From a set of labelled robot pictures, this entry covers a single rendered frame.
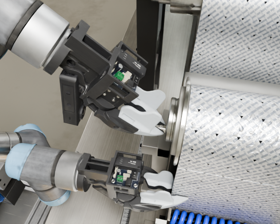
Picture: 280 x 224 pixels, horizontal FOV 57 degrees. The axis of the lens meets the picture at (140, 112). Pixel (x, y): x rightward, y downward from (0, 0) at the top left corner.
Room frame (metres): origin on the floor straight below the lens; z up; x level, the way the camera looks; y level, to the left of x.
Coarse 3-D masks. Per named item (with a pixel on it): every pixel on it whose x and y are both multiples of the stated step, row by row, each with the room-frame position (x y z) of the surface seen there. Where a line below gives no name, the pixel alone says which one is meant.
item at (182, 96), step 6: (180, 90) 0.28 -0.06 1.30; (180, 96) 0.26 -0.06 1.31; (180, 102) 0.25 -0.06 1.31; (180, 108) 0.24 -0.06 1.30; (180, 114) 0.24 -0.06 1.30; (186, 114) 0.24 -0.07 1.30; (180, 120) 0.23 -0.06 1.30; (186, 120) 0.23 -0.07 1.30; (174, 132) 0.22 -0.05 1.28; (174, 138) 0.21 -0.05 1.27; (174, 144) 0.21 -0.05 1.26; (174, 150) 0.21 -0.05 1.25; (180, 150) 0.21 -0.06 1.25
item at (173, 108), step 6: (174, 102) 0.27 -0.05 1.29; (174, 108) 0.26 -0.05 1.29; (168, 114) 0.25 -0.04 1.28; (174, 114) 0.25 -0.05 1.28; (168, 120) 0.24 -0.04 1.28; (174, 120) 0.24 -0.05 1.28; (168, 126) 0.24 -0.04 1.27; (174, 126) 0.23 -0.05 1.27; (168, 132) 0.23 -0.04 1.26; (168, 138) 0.23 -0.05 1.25
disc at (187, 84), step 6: (186, 84) 0.28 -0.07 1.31; (186, 90) 0.26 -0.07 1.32; (186, 96) 0.25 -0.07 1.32; (186, 102) 0.24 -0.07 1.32; (186, 108) 0.23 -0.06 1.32; (180, 126) 0.21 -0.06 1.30; (180, 132) 0.21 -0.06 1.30; (180, 138) 0.20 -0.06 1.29; (180, 144) 0.20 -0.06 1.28; (174, 156) 0.21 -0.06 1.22; (174, 162) 0.19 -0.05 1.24
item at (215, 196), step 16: (176, 176) 0.20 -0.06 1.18; (192, 176) 0.19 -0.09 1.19; (208, 176) 0.19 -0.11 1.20; (176, 192) 0.20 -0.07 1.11; (192, 192) 0.19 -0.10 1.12; (208, 192) 0.19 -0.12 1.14; (224, 192) 0.18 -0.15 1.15; (240, 192) 0.18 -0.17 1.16; (256, 192) 0.17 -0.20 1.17; (272, 192) 0.17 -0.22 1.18; (176, 208) 0.20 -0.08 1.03; (192, 208) 0.19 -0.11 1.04; (208, 208) 0.18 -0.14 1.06; (224, 208) 0.18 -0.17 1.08; (240, 208) 0.17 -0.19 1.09; (256, 208) 0.17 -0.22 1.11; (272, 208) 0.16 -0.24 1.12
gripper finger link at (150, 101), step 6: (138, 90) 0.29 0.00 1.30; (156, 90) 0.29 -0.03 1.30; (138, 96) 0.29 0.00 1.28; (144, 96) 0.29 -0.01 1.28; (150, 96) 0.29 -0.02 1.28; (156, 96) 0.28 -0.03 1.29; (162, 96) 0.28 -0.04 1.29; (132, 102) 0.28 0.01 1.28; (138, 102) 0.28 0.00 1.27; (144, 102) 0.29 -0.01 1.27; (150, 102) 0.28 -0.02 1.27; (156, 102) 0.28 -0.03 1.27; (138, 108) 0.28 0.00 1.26; (144, 108) 0.28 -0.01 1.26; (150, 108) 0.28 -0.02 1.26; (156, 108) 0.28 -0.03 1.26; (162, 120) 0.27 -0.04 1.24
